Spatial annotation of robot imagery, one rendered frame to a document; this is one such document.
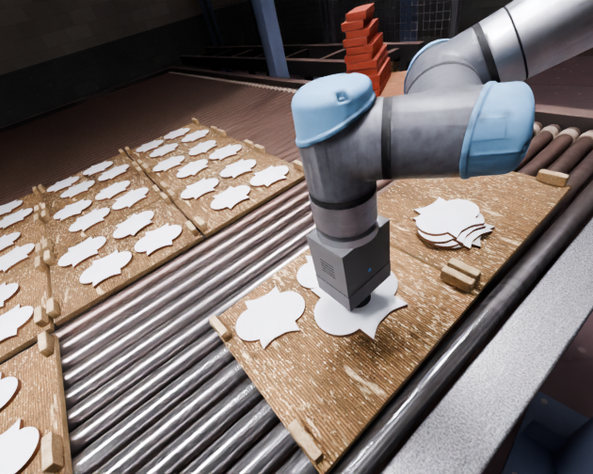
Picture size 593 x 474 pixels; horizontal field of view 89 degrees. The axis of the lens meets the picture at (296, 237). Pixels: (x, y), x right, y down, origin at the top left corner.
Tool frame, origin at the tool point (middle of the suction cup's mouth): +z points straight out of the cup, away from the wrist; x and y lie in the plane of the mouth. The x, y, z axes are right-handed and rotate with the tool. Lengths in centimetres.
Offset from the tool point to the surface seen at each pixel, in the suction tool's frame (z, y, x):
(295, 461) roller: 12.9, 20.6, 5.1
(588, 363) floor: 105, -91, 35
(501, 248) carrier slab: 11.2, -34.6, 7.1
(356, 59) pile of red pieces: -12, -72, -64
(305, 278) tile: 10.4, -2.1, -18.0
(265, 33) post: -16, -109, -172
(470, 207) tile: 7.9, -39.8, -2.5
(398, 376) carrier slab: 11.2, 1.1, 8.5
